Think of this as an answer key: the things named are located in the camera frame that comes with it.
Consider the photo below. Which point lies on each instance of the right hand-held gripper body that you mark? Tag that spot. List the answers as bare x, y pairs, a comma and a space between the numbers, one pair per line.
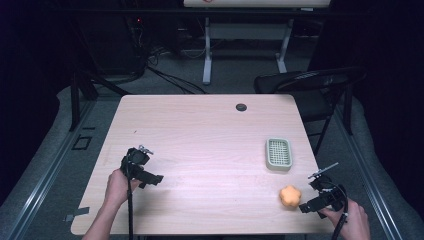
328, 192

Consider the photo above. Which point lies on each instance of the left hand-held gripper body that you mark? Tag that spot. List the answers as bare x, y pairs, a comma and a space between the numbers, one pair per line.
134, 164

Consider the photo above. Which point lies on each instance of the orange flower-shaped soap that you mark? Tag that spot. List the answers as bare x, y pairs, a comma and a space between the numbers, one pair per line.
290, 196

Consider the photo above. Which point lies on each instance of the green soap dish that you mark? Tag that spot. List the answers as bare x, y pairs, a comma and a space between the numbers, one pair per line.
279, 154

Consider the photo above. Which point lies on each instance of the person's left hand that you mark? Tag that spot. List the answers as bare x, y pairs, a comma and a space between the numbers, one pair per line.
117, 190

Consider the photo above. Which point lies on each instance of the person's right hand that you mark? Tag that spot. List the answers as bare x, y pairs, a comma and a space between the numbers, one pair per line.
350, 220

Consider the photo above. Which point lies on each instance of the grey tape strip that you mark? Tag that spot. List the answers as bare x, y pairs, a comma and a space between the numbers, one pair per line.
77, 213

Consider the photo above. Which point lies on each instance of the black metal stand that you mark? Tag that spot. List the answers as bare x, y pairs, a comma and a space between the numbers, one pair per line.
81, 96

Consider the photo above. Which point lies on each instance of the black folding chair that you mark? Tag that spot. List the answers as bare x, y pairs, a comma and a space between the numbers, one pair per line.
310, 96

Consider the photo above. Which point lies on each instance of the black table grommet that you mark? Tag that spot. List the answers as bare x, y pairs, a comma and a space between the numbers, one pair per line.
241, 107

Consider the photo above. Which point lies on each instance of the white desk with metal legs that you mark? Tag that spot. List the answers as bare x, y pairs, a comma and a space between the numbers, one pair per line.
253, 31

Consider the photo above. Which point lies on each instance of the metal floor rail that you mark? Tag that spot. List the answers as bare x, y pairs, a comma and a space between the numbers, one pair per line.
43, 180
370, 180

